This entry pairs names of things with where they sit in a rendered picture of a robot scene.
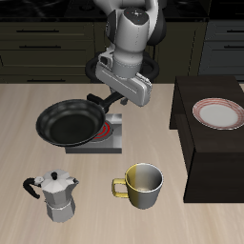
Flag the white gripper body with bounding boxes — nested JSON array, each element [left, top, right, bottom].
[[94, 61, 153, 108]]

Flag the black frying pan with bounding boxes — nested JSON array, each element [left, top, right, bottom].
[[35, 91, 124, 148]]

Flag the dark grey stove plate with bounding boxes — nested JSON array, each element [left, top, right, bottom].
[[65, 112, 124, 154]]

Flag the yellow and grey mug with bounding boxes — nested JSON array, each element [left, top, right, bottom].
[[111, 162, 165, 211]]

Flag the white plate with red rim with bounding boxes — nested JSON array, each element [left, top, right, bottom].
[[192, 97, 244, 131]]

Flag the dark olive kitchen cupboards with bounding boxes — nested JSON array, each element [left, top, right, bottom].
[[0, 18, 208, 85]]

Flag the grey kitchen cupboard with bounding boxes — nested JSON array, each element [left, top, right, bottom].
[[197, 18, 244, 77]]

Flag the dark wooden cabinet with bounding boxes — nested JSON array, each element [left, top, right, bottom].
[[169, 74, 244, 204]]

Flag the silver moka pot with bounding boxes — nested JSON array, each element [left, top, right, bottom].
[[22, 169, 80, 224]]

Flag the black kitchen countertop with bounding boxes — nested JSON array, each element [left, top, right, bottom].
[[0, 0, 244, 23]]

